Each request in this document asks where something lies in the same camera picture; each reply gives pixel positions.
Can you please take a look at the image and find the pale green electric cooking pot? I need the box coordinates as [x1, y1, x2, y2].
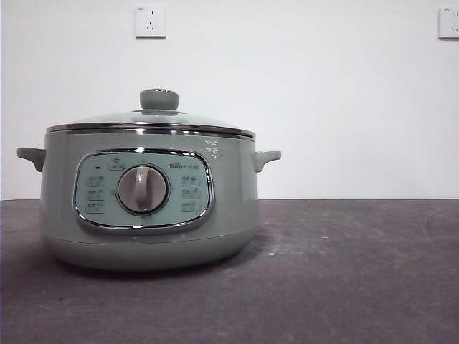
[16, 131, 283, 272]

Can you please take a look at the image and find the glass lid with green knob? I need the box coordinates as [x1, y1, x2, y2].
[46, 88, 257, 140]

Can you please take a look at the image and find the white wall socket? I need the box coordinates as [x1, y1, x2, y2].
[437, 6, 459, 40]
[135, 6, 168, 39]

